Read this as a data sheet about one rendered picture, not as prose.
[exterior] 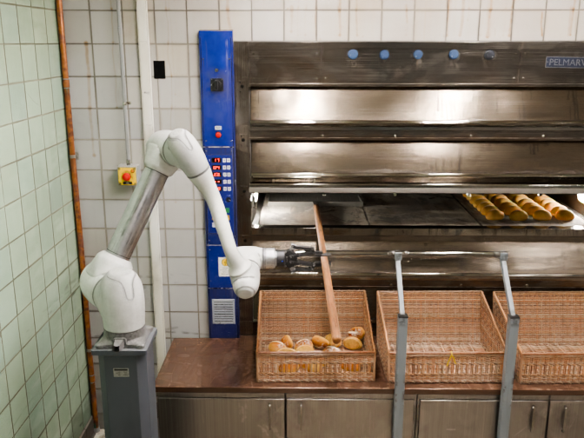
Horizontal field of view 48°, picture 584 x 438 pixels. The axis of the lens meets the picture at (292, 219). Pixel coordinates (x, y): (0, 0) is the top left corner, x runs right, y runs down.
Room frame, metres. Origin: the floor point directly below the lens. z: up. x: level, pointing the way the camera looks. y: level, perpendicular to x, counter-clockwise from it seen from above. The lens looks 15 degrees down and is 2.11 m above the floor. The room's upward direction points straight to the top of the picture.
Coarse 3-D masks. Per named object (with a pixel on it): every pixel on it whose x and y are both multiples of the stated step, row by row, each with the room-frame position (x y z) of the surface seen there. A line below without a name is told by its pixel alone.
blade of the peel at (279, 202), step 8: (272, 200) 3.84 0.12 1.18; (280, 200) 3.84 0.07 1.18; (288, 200) 3.84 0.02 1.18; (296, 200) 3.84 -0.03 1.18; (304, 200) 3.84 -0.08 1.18; (312, 200) 3.84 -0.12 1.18; (320, 200) 3.84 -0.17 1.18; (328, 200) 3.84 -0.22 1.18; (336, 200) 3.84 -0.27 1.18; (344, 200) 3.84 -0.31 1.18; (352, 200) 3.84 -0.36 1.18; (360, 200) 3.83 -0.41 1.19
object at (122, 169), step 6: (120, 168) 3.19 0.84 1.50; (126, 168) 3.19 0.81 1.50; (132, 168) 3.19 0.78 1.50; (138, 168) 3.23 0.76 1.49; (120, 174) 3.19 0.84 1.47; (132, 174) 3.19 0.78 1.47; (138, 174) 3.22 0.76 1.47; (120, 180) 3.19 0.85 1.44; (132, 180) 3.19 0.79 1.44; (138, 180) 3.21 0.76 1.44
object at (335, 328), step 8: (320, 216) 3.38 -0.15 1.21; (320, 224) 3.20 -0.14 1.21; (320, 232) 3.06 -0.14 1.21; (320, 240) 2.94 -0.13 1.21; (320, 248) 2.83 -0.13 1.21; (328, 272) 2.50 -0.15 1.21; (328, 280) 2.41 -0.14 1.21; (328, 288) 2.32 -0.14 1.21; (328, 296) 2.24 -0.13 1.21; (328, 304) 2.17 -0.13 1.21; (328, 312) 2.11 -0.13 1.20; (336, 312) 2.11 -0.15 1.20; (336, 320) 2.03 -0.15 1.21; (336, 328) 1.96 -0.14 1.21; (336, 336) 1.91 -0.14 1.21
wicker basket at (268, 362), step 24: (264, 312) 3.18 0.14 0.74; (288, 312) 3.19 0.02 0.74; (312, 312) 3.19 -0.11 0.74; (360, 312) 3.19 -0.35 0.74; (264, 336) 3.15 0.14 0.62; (312, 336) 3.15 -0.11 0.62; (264, 360) 2.76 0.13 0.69; (288, 360) 2.75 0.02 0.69; (336, 360) 2.76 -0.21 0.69; (360, 360) 2.76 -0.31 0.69
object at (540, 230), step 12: (252, 228) 3.26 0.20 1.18; (264, 228) 3.26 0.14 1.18; (276, 228) 3.26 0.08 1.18; (288, 228) 3.25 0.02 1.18; (300, 228) 3.25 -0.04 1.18; (312, 228) 3.25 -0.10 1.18; (324, 228) 3.25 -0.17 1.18; (336, 228) 3.25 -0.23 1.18; (348, 228) 3.25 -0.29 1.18; (360, 228) 3.25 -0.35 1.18; (372, 228) 3.25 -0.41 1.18; (384, 228) 3.25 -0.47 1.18; (396, 228) 3.25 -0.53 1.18; (408, 228) 3.25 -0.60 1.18; (420, 228) 3.25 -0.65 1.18; (432, 228) 3.25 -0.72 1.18; (444, 228) 3.25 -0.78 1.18; (456, 228) 3.25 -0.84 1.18; (468, 228) 3.25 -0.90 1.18; (480, 228) 3.25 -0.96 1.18; (492, 228) 3.25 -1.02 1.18; (504, 228) 3.25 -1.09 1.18; (516, 228) 3.25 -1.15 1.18; (528, 228) 3.25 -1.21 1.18; (540, 228) 3.25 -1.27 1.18; (552, 228) 3.25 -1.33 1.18; (564, 228) 3.25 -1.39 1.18; (576, 228) 3.25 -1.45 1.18
